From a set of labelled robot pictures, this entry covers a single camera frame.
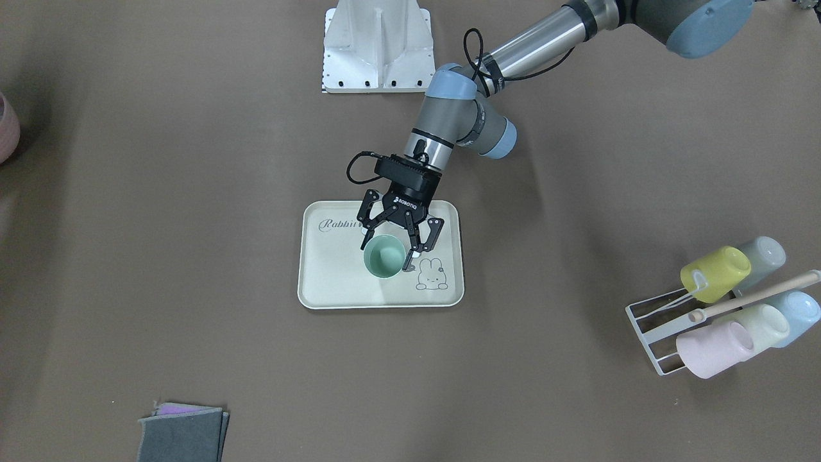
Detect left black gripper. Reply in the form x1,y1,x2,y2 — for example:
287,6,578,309
357,176,445,272

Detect green cup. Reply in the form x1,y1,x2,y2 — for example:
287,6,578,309
363,234,407,278

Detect cream rabbit tray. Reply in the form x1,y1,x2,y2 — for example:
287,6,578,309
297,201,464,309

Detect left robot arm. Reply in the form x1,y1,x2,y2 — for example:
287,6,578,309
357,1,754,271

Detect yellow cup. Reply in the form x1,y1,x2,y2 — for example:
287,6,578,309
680,246,752,304

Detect pink cup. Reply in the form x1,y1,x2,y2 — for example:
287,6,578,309
675,321,756,379

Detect grey-blue cup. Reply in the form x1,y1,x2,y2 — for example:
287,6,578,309
733,236,786,295

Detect cream cup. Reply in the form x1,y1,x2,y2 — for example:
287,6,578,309
727,304,791,356

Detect light blue cup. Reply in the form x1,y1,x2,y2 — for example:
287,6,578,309
765,290,820,348

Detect grey folded cloth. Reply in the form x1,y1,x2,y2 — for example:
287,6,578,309
136,402,230,461

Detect pink bowl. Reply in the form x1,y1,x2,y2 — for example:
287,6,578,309
0,93,21,164

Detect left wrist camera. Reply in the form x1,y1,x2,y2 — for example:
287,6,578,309
373,155,442,193

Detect white pedestal column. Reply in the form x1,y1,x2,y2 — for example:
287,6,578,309
321,1,435,94

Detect white wire cup rack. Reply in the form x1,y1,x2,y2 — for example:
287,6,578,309
625,287,718,375

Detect wooden rack handle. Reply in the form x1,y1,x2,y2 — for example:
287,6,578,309
686,269,820,325

